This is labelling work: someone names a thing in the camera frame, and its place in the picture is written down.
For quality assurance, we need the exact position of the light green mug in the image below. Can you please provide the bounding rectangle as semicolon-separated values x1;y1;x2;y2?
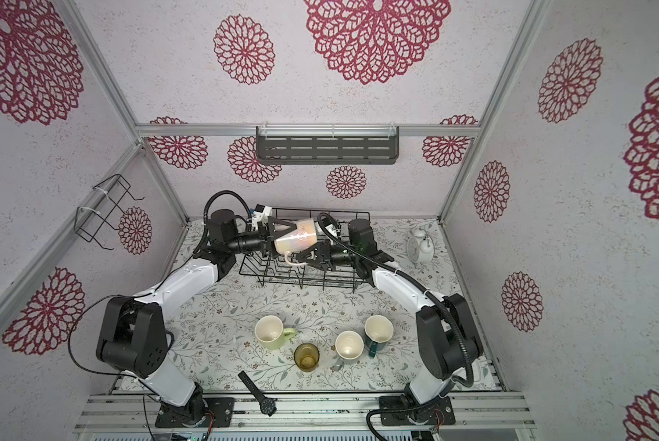
254;315;296;351

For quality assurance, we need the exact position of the black wire dish rack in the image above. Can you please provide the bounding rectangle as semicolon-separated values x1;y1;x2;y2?
239;208;373;292

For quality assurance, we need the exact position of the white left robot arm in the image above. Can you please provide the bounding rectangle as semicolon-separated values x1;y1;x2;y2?
96;209;297;427

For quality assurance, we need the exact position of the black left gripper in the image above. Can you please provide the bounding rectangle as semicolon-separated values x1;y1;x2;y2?
228;215;296;259

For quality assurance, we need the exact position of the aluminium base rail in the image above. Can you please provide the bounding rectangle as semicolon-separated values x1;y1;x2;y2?
73;391;536;440

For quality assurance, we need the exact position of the black wire wall holder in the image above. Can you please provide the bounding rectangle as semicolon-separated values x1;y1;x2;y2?
72;174;145;251

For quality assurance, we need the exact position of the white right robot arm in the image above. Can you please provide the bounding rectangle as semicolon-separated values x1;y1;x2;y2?
294;212;484;431

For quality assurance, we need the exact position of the grey wall shelf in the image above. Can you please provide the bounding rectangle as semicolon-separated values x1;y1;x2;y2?
255;126;400;165

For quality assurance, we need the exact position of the amber glass cup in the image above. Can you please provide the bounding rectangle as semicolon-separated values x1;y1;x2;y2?
294;343;320;372

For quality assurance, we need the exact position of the black wristwatch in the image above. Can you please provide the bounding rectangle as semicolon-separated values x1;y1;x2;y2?
237;371;277;417

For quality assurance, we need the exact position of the white alarm clock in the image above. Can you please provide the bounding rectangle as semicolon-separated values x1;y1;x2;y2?
406;227;435;264

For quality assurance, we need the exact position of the dark green mug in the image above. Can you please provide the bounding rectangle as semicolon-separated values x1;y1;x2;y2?
363;315;395;358

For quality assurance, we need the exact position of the white cup grey handle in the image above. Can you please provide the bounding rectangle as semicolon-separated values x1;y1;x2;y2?
332;331;364;371

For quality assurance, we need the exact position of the pink tall mug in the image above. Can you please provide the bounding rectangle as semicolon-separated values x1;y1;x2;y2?
273;219;318;266

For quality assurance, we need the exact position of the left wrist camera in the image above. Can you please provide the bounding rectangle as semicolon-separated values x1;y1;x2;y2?
250;204;273;231

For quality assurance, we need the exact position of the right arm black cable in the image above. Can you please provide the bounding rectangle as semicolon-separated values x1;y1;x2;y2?
316;211;476;441

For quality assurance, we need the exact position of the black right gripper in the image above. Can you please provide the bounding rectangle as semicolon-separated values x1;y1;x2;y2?
297;243;361;273

